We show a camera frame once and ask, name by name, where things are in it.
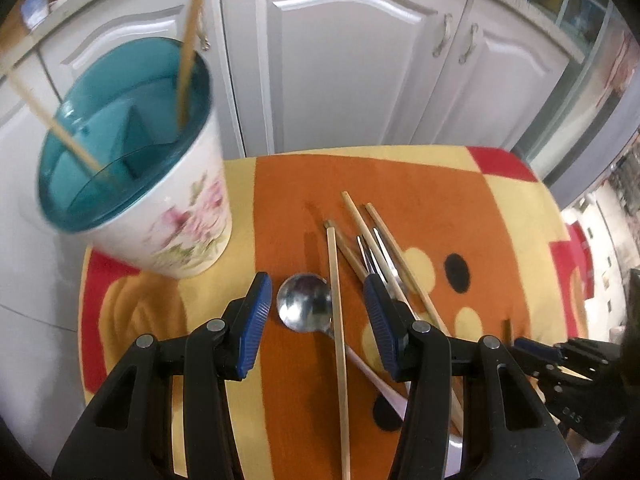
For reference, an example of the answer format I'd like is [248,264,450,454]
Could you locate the white kitchen cabinets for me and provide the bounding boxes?
[0,0,586,68]

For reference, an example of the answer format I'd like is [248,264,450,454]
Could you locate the metal cabinet handle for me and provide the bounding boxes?
[458,23,479,66]
[431,12,454,59]
[197,10,212,52]

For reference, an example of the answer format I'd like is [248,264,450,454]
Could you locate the metal spoon white handle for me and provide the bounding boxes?
[276,273,407,422]

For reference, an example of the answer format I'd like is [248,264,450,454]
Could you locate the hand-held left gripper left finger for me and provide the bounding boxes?
[52,271,273,480]

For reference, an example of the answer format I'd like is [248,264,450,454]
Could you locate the metal fork white handle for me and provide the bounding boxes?
[356,228,416,321]

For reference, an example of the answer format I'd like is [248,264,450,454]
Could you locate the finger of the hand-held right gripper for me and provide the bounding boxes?
[514,337,608,378]
[520,360,626,443]

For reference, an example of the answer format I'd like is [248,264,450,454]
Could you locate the white cabinet door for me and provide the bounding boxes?
[410,0,573,153]
[37,2,246,161]
[217,0,473,158]

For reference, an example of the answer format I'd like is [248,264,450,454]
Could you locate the floral utensil holder teal insert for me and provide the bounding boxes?
[35,37,233,281]

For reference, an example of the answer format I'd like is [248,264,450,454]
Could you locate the glass-door cabinet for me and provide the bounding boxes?
[505,0,631,61]

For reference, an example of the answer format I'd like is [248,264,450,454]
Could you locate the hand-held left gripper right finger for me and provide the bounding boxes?
[363,274,581,480]

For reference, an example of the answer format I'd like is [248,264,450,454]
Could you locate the orange yellow red printed cloth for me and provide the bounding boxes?
[80,145,592,480]

